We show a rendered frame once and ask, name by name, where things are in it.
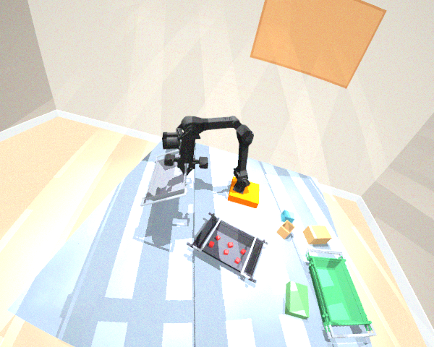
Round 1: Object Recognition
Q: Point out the small green block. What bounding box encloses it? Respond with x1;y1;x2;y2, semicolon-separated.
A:
285;281;310;320

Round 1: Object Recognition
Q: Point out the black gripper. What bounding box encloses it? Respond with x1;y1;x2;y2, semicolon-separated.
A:
164;147;208;175

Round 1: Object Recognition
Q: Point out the light blue block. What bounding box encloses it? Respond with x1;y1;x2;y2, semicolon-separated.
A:
281;210;295;223

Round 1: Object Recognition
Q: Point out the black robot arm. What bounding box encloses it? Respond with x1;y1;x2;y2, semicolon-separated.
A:
162;116;254;194

